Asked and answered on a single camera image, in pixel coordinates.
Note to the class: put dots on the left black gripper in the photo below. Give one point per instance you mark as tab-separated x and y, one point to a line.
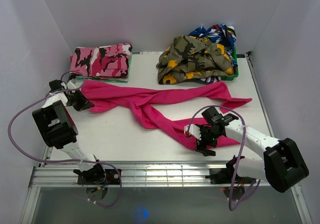
84	104

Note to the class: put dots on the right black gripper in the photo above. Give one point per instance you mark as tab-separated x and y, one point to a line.
201	145

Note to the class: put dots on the magenta pink trousers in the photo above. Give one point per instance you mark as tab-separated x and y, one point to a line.
141	101

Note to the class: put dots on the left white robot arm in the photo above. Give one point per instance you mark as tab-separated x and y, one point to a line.
58	130

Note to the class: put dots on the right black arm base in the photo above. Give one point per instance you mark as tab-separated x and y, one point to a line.
224	176

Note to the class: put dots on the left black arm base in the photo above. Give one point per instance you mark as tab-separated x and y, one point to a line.
111	177

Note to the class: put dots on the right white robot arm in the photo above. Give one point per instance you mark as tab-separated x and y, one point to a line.
281	163

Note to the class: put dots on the pink camouflage folded trousers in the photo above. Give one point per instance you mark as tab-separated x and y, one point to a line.
101	59

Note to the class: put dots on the olive yellow camouflage trousers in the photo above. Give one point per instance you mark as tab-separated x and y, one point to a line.
189	58

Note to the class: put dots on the blue white camouflage trousers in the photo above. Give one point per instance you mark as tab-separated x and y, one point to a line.
224	35

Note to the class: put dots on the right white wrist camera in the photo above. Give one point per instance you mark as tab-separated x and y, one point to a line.
193	130

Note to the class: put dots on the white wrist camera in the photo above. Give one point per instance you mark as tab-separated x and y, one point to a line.
193	130
71	86

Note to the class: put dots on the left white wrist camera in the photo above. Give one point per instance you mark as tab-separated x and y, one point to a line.
71	86

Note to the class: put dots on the aluminium front rail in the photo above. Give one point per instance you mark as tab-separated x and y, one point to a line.
133	175

